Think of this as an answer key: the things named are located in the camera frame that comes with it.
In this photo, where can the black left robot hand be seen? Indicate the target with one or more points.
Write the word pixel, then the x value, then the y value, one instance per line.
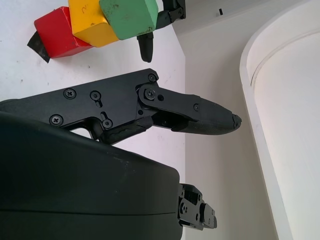
pixel 146 47

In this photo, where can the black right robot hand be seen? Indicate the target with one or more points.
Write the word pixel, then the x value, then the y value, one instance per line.
pixel 75 187

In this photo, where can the green wooden cube block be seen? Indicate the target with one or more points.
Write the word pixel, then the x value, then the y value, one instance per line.
pixel 130 17

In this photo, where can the yellow wooden cube block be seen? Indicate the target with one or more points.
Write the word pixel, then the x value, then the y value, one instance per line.
pixel 87 22

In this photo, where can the red wooden cube block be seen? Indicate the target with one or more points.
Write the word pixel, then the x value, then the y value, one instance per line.
pixel 57 35

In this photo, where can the black tape marker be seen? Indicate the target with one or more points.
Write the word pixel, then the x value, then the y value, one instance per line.
pixel 38 47

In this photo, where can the white rounded panel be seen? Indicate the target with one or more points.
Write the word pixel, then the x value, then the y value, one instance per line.
pixel 287 112

